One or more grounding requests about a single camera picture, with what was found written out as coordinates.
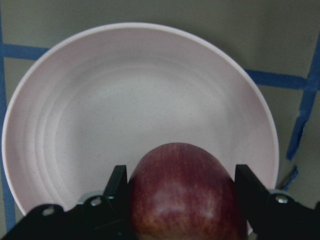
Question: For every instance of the red apple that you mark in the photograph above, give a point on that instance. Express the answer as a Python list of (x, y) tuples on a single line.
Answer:
[(179, 191)]

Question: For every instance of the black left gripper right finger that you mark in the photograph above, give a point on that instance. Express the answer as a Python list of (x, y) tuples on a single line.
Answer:
[(252, 196)]

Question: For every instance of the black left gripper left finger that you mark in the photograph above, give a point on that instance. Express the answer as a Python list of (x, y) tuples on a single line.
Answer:
[(117, 186)]

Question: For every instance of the pink plate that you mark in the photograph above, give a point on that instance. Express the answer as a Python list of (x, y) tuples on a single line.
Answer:
[(108, 95)]

